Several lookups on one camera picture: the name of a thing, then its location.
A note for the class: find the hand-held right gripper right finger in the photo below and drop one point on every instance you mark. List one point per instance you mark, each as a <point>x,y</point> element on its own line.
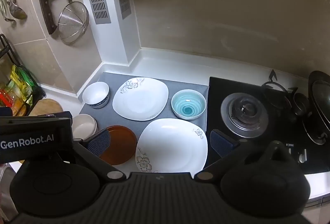
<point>220,142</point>

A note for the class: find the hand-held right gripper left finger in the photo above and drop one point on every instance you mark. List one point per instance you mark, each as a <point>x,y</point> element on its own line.
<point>99,142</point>

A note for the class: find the white bowl with blue pattern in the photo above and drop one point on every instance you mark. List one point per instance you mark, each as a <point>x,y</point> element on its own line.
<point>95,93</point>

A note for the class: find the white square floral plate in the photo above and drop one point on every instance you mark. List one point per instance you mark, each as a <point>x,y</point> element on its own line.
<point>140,100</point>
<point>170,144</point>

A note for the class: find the cream white bowl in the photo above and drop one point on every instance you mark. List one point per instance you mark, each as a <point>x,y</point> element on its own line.
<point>82,126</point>

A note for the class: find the grey counter mat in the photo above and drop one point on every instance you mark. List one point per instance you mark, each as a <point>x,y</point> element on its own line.
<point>107,116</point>

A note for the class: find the wooden cutting board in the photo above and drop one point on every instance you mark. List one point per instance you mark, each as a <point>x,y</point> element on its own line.
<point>46,106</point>

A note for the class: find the round metal stove burner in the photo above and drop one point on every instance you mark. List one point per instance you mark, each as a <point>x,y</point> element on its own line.
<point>243,110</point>

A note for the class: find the orange red snack packet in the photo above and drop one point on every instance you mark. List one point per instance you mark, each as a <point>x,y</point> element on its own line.
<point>10,102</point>

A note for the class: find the blue spiral bowl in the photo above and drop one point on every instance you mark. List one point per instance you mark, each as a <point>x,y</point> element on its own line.
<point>188,108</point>

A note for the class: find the steel sink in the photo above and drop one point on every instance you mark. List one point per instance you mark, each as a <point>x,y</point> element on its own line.
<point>5,180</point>

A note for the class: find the yellow green snack packet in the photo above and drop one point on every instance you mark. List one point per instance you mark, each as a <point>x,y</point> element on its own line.
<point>24,82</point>

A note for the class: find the black gas stove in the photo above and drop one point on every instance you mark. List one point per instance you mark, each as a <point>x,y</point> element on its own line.
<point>216,84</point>

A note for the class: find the silver stove knob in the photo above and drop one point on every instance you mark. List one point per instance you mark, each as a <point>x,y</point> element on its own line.
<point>301,155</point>

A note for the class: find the black pan support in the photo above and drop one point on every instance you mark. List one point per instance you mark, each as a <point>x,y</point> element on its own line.
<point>299,102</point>

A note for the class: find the dark pan with lid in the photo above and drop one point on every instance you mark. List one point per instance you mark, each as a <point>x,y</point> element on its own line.
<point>319,100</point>

